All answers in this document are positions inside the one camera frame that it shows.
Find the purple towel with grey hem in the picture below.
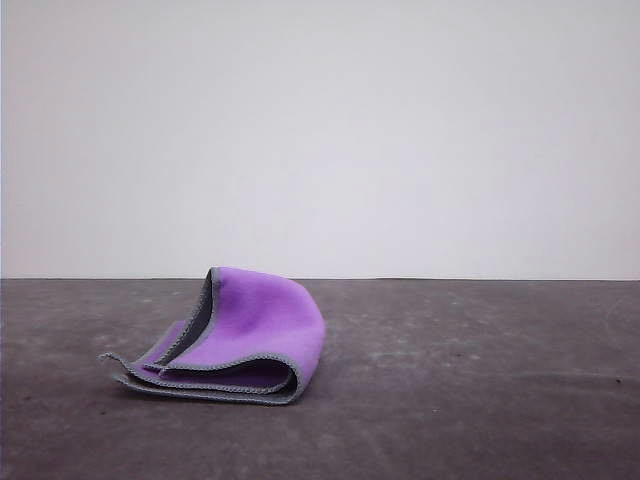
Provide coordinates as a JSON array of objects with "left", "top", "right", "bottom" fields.
[{"left": 97, "top": 265, "right": 328, "bottom": 407}]

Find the grey table cloth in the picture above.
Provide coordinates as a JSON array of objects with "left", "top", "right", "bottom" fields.
[{"left": 0, "top": 277, "right": 640, "bottom": 480}]

